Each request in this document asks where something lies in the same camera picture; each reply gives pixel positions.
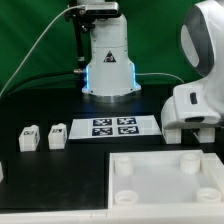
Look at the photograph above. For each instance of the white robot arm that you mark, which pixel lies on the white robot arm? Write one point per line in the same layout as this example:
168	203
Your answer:
196	104

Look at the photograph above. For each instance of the white sheet with tags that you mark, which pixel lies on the white sheet with tags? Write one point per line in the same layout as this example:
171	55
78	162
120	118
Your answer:
114	127

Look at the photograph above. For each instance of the white square table top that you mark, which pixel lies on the white square table top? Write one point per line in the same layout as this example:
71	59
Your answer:
165	177

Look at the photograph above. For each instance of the white block at left edge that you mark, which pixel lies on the white block at left edge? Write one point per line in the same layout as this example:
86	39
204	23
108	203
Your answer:
1	173

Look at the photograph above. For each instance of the black camera stand pole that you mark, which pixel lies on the black camera stand pole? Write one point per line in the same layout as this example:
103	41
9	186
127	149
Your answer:
80	53

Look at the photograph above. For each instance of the grey camera on stand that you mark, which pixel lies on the grey camera on stand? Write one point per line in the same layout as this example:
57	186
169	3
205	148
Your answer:
96	8

